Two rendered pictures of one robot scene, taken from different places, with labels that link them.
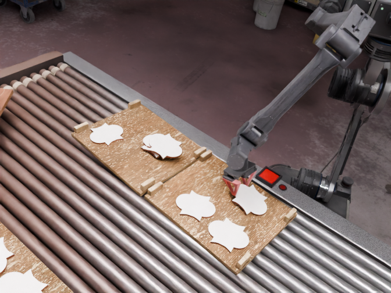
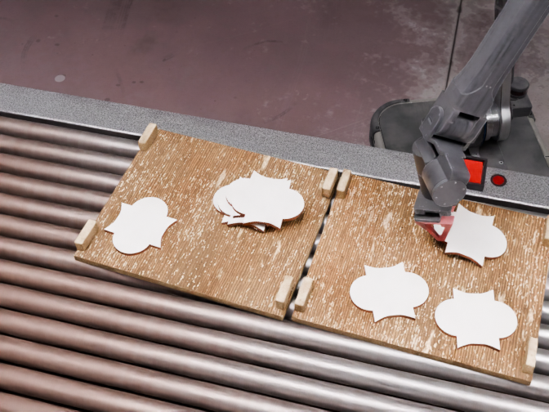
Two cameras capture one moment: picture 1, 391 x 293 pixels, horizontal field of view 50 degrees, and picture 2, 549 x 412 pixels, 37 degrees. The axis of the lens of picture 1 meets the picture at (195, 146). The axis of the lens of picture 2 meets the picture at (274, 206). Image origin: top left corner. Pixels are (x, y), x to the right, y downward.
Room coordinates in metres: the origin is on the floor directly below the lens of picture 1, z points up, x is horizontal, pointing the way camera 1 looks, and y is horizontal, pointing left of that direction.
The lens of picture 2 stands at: (0.27, 0.37, 2.15)
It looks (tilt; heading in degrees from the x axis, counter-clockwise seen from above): 51 degrees down; 344
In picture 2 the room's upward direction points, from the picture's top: 2 degrees counter-clockwise
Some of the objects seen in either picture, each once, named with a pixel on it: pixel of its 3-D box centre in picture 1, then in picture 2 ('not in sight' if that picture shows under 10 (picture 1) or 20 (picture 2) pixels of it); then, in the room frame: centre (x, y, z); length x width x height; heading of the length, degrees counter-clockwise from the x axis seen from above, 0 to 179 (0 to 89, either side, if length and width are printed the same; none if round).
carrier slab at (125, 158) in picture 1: (139, 144); (212, 215); (1.24, 0.22, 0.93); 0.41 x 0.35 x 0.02; 53
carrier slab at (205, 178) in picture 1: (221, 206); (428, 269); (1.00, -0.13, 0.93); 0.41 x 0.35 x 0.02; 54
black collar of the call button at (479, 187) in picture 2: (268, 177); (466, 172); (1.19, -0.30, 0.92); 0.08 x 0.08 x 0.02; 58
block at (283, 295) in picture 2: (147, 183); (284, 292); (1.02, 0.14, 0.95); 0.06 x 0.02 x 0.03; 143
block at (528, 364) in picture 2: (244, 260); (530, 355); (0.77, -0.21, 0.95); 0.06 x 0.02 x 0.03; 144
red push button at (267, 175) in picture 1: (268, 177); (466, 172); (1.19, -0.30, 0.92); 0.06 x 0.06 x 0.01; 58
